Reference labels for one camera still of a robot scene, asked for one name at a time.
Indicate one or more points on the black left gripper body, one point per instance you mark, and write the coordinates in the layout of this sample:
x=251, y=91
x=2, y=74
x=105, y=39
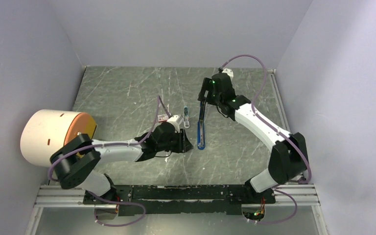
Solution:
x=174, y=144

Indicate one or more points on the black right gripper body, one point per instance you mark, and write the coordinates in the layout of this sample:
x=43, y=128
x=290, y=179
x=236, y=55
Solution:
x=215, y=98

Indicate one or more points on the white red staple box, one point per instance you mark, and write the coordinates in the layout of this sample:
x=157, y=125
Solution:
x=163, y=117

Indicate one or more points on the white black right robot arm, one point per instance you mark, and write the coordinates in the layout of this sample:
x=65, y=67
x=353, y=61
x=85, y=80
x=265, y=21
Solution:
x=288, y=154

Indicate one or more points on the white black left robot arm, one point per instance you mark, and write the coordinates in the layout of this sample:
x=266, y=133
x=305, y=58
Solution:
x=74, y=163

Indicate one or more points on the small white stapler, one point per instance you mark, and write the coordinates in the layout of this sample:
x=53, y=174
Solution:
x=186, y=117

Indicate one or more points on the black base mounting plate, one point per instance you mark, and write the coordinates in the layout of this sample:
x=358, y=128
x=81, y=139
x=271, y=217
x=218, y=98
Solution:
x=188, y=198

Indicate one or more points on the white orange cylinder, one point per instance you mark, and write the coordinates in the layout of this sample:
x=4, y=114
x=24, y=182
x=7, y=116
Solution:
x=49, y=130

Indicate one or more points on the aluminium rail frame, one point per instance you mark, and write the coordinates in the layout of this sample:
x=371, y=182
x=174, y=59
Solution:
x=295, y=192

